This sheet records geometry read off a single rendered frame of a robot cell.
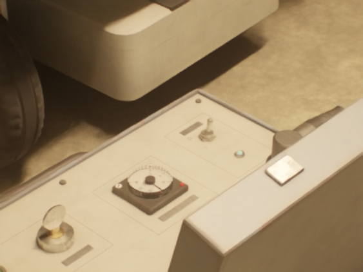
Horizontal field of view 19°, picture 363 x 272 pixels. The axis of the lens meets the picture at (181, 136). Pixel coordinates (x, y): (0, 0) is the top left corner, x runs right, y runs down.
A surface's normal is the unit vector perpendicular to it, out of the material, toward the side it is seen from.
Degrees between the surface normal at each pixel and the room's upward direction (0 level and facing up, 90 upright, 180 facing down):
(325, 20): 0
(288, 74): 0
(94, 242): 0
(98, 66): 90
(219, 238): 15
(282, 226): 105
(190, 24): 90
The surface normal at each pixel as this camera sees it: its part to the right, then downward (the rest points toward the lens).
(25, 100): 0.75, 0.21
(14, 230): 0.00, -0.81
